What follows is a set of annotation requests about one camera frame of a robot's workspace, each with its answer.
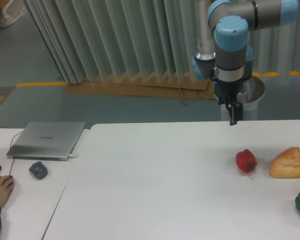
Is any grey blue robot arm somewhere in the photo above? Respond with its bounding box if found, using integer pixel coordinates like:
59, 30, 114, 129
193, 0, 299, 126

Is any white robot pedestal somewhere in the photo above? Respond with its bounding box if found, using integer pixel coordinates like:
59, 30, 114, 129
220, 74, 265, 122

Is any small black controller device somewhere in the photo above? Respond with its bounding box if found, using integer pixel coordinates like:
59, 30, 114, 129
29, 161, 48, 180

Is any person's bare hand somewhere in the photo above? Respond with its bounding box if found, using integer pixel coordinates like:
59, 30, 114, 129
0, 175, 15, 208

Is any pale green pleated curtain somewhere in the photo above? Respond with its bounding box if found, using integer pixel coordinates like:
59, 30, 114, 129
24, 0, 300, 84

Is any red bell pepper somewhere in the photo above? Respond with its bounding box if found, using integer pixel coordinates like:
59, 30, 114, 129
236, 149, 258, 174

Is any black mouse cable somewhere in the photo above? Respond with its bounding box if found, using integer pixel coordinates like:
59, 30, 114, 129
0, 125, 27, 177

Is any brown cardboard sheet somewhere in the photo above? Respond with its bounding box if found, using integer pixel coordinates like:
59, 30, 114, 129
63, 72, 215, 105

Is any silver closed laptop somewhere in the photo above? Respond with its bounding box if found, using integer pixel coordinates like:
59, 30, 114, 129
6, 121, 85, 161

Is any golden triangular pastry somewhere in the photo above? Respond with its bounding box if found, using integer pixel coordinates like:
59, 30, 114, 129
269, 146, 300, 179

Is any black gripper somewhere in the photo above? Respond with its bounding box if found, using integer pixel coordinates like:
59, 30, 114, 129
214, 78, 243, 126

